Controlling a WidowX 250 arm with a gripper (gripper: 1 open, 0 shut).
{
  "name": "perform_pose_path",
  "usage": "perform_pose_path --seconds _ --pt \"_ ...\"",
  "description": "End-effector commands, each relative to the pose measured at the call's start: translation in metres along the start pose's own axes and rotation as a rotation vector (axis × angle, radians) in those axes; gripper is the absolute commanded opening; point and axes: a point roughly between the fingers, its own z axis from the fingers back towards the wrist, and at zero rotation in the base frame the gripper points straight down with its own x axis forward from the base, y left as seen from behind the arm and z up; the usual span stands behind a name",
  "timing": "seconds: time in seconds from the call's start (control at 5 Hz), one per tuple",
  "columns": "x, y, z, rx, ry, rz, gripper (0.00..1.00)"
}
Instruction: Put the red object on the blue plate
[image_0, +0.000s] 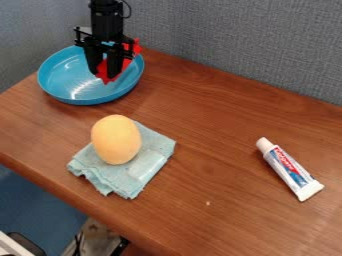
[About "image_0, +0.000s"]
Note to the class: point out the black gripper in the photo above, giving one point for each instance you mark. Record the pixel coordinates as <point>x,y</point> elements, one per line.
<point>104,31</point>

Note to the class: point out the red plastic block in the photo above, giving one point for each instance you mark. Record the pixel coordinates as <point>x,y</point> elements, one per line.
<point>132,50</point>

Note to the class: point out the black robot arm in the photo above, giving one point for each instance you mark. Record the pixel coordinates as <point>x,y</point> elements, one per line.
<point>106,3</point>

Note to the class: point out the blue plate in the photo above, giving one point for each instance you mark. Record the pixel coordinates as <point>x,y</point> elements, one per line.
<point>67,81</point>

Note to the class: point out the grey object under table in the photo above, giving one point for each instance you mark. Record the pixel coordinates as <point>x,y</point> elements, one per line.
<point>95,240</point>

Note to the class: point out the orange egg-shaped sponge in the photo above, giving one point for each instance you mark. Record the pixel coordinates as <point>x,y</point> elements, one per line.
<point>116,139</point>

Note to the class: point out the clear small plastic piece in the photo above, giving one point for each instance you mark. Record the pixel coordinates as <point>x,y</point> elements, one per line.
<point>146,165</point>

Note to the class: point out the light blue folded cloth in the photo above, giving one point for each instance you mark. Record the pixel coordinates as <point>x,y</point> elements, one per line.
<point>111,178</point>

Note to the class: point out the white toothpaste tube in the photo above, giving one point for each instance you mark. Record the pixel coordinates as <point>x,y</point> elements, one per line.
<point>298,179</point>

